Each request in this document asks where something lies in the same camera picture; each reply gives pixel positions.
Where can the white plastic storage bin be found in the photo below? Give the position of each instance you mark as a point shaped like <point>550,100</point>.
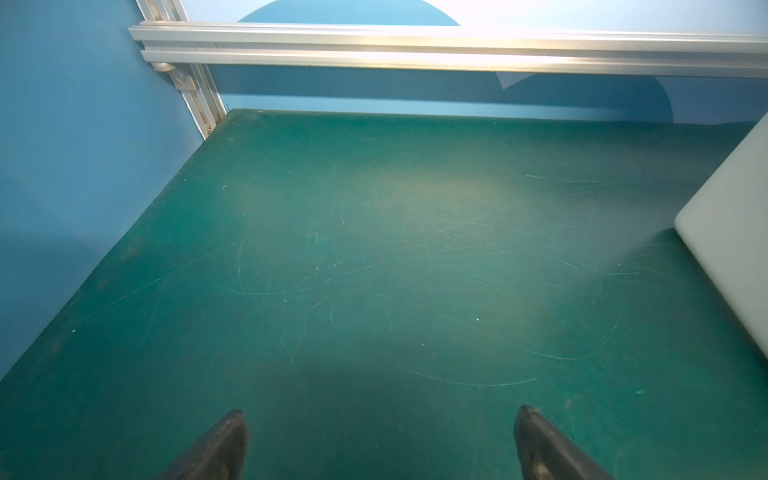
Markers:
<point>724,225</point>

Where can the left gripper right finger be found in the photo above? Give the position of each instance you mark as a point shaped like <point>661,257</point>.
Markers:
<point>544,452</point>

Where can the aluminium frame rail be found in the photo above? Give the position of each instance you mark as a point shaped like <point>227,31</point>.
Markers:
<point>455,48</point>

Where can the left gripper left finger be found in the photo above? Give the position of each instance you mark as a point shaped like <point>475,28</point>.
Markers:
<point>220,453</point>

